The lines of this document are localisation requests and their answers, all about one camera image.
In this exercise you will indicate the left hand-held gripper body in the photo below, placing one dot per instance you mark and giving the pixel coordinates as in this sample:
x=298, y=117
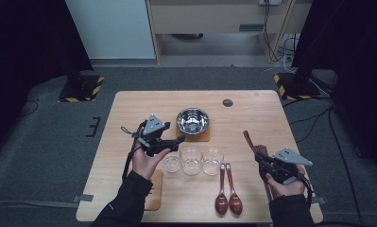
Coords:
x=153, y=126

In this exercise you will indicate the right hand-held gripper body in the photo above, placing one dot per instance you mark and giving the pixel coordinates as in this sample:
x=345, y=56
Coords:
x=287, y=160

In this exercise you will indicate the bundle of brown chopsticks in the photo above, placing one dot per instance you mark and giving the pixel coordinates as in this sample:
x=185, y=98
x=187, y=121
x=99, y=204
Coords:
x=261, y=147

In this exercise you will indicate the dark red wooden spoon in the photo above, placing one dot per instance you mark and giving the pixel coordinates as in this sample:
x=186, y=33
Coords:
x=248, y=140
x=235, y=204
x=221, y=205

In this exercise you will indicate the shiny steel bowl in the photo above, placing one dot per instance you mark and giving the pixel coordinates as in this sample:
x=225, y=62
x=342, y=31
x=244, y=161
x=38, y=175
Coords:
x=192, y=121

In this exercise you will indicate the carved wooden coaster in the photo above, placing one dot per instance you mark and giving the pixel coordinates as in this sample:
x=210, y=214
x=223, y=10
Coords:
x=202, y=138
x=156, y=189

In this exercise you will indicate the person's right hand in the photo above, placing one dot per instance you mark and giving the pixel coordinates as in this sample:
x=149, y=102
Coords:
x=288, y=189

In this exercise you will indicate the person's left hand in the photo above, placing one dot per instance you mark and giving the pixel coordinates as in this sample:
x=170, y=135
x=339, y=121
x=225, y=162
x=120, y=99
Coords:
x=146, y=165

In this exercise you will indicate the clear drinking glass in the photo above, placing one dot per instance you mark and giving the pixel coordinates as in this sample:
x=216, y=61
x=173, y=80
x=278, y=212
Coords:
x=213, y=164
x=172, y=164
x=191, y=164

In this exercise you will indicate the grey tape piece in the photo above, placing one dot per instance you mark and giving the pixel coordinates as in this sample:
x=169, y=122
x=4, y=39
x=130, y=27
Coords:
x=321, y=200
x=83, y=198

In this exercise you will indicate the black floor tape mark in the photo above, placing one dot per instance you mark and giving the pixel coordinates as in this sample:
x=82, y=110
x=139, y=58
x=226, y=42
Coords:
x=94, y=126

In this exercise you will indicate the grey round table grommet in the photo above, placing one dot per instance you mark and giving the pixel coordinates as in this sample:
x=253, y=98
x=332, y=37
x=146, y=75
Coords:
x=227, y=102

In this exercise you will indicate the striped black stand base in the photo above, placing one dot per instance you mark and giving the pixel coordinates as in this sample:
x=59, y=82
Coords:
x=298, y=91
x=82, y=90

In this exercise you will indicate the white cabinet panel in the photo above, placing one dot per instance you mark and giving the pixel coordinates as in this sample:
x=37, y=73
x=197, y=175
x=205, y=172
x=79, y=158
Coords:
x=113, y=28

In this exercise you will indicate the beige wooden desk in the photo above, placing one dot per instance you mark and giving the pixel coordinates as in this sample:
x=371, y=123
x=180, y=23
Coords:
x=208, y=19

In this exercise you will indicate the black curtain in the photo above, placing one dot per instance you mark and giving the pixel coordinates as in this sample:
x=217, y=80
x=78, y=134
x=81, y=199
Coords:
x=25, y=47
x=359, y=47

